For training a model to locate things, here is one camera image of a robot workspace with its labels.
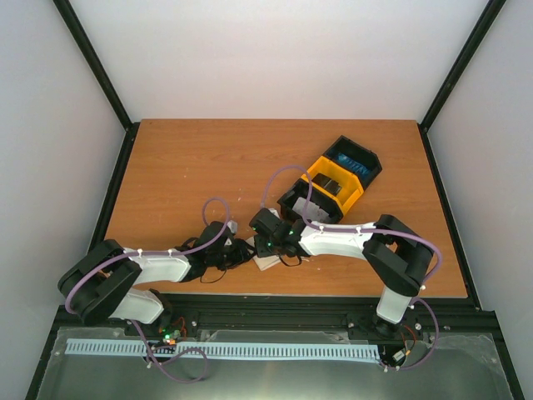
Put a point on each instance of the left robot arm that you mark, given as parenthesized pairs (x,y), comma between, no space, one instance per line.
(101,286)

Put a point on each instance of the yellow middle card bin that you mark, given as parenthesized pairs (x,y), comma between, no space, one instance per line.
(351,191)

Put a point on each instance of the white card stack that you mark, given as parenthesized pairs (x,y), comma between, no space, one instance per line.
(310,210)

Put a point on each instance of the black left card bin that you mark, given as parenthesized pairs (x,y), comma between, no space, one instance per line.
(300,189)

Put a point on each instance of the black frame post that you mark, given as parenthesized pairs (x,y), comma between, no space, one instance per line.
(478,33)
(84,44)

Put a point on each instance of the black frame post left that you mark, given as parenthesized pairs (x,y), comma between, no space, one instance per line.
(84,44)

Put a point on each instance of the black card bin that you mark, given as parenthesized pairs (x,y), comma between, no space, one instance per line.
(300,189)
(356,159)

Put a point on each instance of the black front frame rail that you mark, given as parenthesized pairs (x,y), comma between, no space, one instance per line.
(350,315)

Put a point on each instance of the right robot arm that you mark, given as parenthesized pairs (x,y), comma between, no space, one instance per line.
(401,259)

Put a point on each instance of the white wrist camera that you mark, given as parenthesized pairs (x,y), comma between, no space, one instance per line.
(273,211)
(232,228)

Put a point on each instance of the light blue cable duct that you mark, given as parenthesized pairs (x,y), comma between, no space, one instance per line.
(240,351)

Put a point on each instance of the black card stack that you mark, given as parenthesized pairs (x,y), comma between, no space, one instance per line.
(329,185)

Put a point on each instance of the beige card holder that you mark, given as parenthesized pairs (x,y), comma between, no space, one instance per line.
(263,263)

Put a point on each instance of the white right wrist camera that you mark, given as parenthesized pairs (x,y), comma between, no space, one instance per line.
(273,211)

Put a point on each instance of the black right card bin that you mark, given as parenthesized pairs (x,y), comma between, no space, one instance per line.
(356,159)

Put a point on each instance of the blue card stack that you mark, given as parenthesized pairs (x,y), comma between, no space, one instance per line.
(351,165)

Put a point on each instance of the black frame post right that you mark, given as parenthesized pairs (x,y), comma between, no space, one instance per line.
(478,33)

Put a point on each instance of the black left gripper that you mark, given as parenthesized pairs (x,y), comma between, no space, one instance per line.
(241,256)

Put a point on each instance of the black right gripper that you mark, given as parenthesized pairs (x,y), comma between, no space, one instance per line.
(261,250)

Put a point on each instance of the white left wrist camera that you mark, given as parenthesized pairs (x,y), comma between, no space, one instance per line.
(232,228)

